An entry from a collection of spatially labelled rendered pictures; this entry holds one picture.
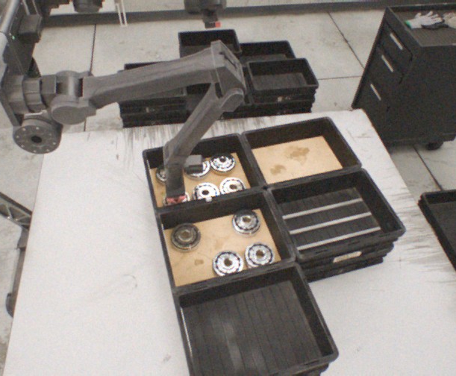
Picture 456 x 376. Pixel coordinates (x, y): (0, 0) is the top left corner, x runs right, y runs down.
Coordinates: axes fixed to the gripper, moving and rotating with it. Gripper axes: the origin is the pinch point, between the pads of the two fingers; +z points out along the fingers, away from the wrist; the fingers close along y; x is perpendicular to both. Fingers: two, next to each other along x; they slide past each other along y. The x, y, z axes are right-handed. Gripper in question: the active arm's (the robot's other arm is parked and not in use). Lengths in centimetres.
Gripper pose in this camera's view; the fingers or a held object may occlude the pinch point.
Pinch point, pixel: (175, 198)
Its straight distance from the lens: 143.9
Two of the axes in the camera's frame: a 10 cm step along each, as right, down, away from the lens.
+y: -1.6, -7.8, 6.1
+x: -9.9, 1.0, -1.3
